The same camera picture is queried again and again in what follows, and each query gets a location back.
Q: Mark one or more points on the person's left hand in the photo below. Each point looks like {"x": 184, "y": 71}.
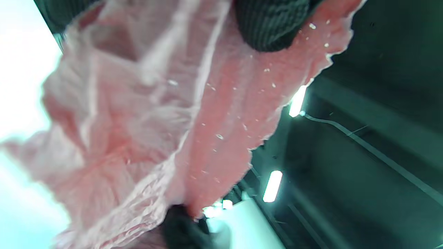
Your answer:
{"x": 273, "y": 24}

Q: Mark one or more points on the person's right hand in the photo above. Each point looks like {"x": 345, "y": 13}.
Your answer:
{"x": 181, "y": 228}

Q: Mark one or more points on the pink crinkled paper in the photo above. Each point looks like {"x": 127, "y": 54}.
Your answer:
{"x": 155, "y": 121}

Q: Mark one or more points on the ceiling light strip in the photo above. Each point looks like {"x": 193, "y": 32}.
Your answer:
{"x": 272, "y": 186}
{"x": 297, "y": 102}

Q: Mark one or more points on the grey ceiling conduit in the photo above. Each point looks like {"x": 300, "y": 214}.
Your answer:
{"x": 380, "y": 155}

